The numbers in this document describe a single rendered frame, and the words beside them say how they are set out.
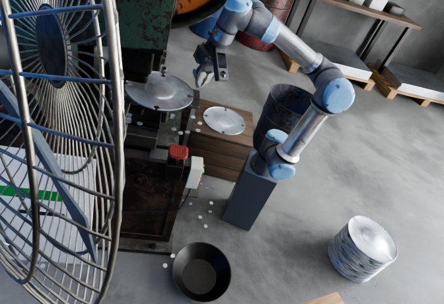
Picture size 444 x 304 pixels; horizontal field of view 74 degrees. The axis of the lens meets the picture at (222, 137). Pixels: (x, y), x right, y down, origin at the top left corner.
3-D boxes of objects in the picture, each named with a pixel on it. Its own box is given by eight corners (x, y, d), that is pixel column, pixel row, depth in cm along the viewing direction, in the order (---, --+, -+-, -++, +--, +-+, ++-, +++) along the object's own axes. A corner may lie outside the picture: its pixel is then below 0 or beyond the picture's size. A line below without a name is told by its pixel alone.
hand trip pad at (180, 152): (184, 160, 114) (188, 145, 109) (184, 172, 109) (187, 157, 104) (166, 157, 112) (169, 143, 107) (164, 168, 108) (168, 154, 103)
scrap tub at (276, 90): (290, 133, 271) (314, 89, 241) (302, 167, 239) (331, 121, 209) (246, 125, 262) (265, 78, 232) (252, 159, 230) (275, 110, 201)
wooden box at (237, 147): (238, 147, 237) (252, 112, 215) (236, 182, 207) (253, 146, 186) (189, 134, 232) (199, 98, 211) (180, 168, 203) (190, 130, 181)
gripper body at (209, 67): (208, 58, 112) (222, 31, 104) (218, 73, 109) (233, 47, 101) (191, 57, 108) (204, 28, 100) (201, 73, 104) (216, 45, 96)
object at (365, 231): (366, 210, 185) (367, 209, 184) (406, 250, 169) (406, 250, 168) (337, 225, 169) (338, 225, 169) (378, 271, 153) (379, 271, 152)
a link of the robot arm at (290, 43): (339, 65, 127) (256, -12, 106) (349, 77, 119) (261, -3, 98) (318, 83, 133) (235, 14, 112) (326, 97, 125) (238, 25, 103)
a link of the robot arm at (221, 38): (240, 36, 98) (221, 34, 93) (233, 47, 101) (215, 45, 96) (229, 22, 101) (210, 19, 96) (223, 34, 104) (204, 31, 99)
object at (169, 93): (131, 67, 135) (131, 65, 135) (193, 80, 141) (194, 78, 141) (117, 103, 114) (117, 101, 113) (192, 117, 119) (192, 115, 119)
